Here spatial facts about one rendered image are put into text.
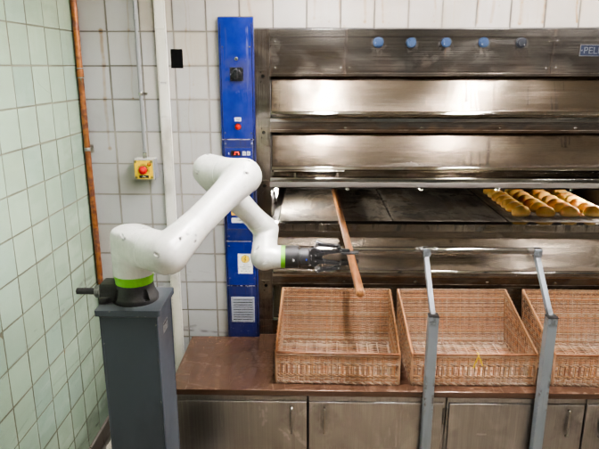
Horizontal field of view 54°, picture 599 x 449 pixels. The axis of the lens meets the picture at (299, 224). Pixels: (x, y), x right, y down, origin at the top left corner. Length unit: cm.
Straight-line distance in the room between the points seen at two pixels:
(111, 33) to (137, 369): 160
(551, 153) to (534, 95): 29
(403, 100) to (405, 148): 23
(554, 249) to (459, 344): 67
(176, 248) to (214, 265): 126
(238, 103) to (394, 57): 75
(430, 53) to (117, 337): 185
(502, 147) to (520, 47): 46
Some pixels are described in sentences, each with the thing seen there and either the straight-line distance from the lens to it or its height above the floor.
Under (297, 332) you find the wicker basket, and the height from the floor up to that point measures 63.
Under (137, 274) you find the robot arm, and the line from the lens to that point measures 192.
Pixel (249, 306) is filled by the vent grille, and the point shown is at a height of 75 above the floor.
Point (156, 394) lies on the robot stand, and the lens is 205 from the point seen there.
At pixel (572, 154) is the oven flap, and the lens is 310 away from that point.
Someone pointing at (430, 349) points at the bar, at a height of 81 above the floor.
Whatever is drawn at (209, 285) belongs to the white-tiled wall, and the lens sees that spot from 306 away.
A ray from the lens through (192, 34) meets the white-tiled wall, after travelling 287.
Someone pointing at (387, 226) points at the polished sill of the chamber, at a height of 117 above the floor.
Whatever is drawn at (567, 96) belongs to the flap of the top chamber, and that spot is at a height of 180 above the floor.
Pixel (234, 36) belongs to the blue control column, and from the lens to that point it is 281.
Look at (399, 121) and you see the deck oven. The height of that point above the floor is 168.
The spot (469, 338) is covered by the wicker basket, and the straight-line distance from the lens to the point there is 313.
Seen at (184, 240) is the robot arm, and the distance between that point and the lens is 180.
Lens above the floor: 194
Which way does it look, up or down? 15 degrees down
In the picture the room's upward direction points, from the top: straight up
